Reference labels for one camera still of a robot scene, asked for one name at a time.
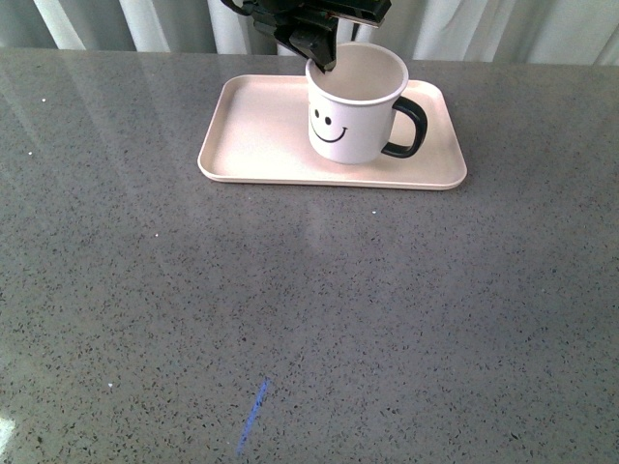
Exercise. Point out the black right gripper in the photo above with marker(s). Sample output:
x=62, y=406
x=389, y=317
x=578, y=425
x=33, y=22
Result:
x=309, y=28

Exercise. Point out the blue tape strip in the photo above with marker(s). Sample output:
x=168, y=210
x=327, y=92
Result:
x=255, y=408

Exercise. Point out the cream rectangular plastic tray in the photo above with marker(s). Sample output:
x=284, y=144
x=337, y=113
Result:
x=259, y=135

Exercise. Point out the grey pleated curtain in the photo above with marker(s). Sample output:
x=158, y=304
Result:
x=537, y=32

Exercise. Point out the white smiley face mug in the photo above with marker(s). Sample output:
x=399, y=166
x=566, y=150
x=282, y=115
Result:
x=357, y=110

